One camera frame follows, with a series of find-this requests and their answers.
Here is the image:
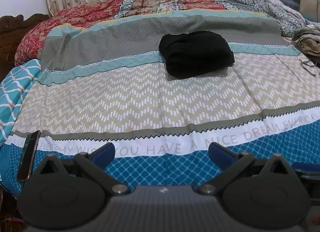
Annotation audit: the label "red floral quilt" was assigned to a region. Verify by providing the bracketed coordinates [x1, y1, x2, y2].
[15, 0, 226, 66]

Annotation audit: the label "olive crumpled garment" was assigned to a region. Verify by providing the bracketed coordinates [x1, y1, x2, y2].
[292, 23, 319, 77]

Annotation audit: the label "dark wooden headboard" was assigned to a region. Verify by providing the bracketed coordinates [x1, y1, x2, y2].
[0, 13, 49, 81]

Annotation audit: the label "cardboard box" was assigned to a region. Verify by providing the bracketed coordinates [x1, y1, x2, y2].
[299, 0, 319, 22]

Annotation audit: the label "striped teal beige bedsheet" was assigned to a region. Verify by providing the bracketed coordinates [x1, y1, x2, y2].
[1, 8, 319, 195]

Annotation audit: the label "black smartphone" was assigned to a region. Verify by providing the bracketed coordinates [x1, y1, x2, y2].
[17, 130, 41, 182]

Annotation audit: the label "grey floral crumpled blanket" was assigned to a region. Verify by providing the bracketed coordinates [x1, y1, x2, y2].
[214, 0, 319, 37]

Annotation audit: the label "black pants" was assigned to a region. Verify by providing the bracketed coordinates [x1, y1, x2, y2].
[159, 31, 235, 79]

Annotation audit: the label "teal patterned pillow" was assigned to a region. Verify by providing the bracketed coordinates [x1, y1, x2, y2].
[0, 59, 41, 144]

